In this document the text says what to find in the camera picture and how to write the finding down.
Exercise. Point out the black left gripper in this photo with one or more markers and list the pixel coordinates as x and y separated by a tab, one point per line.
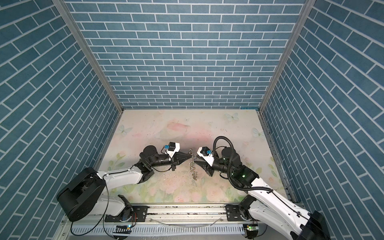
175	161

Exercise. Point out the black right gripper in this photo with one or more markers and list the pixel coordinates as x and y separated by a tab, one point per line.
205	165

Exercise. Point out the aluminium left corner post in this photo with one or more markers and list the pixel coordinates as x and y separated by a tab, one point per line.
77	34

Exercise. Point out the perforated cable duct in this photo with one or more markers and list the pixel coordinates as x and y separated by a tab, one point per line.
159	230

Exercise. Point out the aluminium corner post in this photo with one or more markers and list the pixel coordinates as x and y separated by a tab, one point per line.
304	14
77	34

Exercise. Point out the aluminium right corner post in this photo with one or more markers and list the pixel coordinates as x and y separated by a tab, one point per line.
304	14

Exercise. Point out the large metal keyring band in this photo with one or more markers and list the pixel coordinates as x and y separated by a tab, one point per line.
193	165

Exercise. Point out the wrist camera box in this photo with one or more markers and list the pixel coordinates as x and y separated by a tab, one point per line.
171	149
206	154

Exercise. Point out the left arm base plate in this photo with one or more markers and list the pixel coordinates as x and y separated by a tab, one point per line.
135	214

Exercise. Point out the aluminium front rail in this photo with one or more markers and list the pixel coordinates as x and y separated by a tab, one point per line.
161	212

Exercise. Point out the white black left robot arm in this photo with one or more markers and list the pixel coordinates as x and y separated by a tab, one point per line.
89	193

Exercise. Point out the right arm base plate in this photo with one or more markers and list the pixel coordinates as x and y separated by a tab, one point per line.
236	213

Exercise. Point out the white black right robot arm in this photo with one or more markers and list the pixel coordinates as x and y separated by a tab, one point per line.
262	203

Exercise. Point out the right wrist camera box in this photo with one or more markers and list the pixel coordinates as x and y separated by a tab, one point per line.
206	154

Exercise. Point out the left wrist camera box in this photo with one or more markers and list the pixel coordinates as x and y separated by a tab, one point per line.
171	149

